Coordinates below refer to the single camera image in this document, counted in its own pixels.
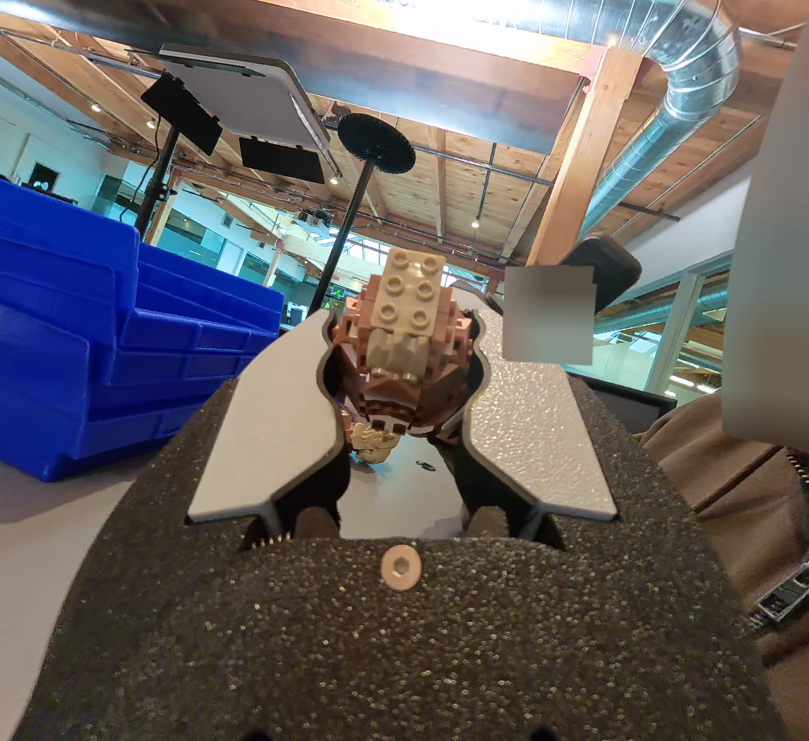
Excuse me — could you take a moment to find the black stand pole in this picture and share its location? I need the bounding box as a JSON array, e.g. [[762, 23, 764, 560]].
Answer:
[[134, 126, 179, 244]]

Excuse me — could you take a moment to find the black rectangular panel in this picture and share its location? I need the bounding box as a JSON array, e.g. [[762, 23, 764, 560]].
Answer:
[[238, 134, 327, 186]]

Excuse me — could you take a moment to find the gold toy piece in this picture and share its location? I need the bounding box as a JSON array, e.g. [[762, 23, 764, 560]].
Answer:
[[348, 424, 400, 468]]

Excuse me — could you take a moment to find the brown jacket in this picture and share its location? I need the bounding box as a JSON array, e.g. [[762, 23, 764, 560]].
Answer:
[[637, 386, 809, 672]]

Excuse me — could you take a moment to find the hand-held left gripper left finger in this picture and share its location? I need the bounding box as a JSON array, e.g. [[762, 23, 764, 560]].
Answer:
[[186, 311, 347, 525]]

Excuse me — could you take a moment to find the grey light panel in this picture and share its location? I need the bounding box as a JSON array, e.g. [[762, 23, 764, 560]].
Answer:
[[158, 43, 331, 155]]

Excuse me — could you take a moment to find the wooden ceiling post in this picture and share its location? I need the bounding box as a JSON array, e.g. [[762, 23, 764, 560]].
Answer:
[[526, 47, 647, 266]]

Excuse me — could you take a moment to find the blue storage bin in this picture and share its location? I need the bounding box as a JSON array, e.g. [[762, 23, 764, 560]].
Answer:
[[0, 177, 285, 484]]

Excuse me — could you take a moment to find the black square panel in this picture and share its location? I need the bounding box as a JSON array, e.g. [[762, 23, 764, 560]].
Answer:
[[139, 71, 224, 158]]

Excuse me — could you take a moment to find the black monitor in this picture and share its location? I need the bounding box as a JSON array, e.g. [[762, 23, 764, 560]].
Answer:
[[576, 373, 678, 421]]

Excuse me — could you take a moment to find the black round disc stand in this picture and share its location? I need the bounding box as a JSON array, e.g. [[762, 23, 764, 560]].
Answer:
[[308, 113, 417, 319]]

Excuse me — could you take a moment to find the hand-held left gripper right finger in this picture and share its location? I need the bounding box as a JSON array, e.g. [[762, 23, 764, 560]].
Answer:
[[460, 305, 618, 522]]

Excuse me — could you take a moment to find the brown brick figure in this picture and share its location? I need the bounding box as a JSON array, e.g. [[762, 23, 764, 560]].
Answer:
[[329, 247, 476, 438]]

